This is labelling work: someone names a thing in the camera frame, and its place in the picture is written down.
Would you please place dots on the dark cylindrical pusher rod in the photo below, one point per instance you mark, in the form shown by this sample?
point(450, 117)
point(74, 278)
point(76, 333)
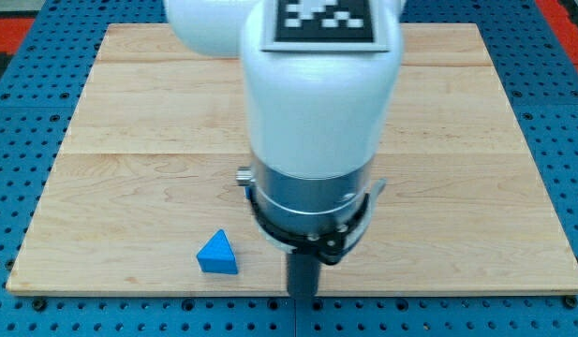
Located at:
point(303, 275)

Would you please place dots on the black white fiducial marker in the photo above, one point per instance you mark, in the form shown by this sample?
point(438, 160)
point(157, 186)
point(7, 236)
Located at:
point(324, 26)

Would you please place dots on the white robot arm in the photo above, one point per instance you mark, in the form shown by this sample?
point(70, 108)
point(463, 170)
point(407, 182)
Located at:
point(318, 78)

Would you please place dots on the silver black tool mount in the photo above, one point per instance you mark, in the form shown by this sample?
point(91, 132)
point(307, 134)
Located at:
point(325, 217)

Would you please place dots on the blue triangle block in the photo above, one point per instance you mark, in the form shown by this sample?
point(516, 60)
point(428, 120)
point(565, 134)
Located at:
point(217, 256)

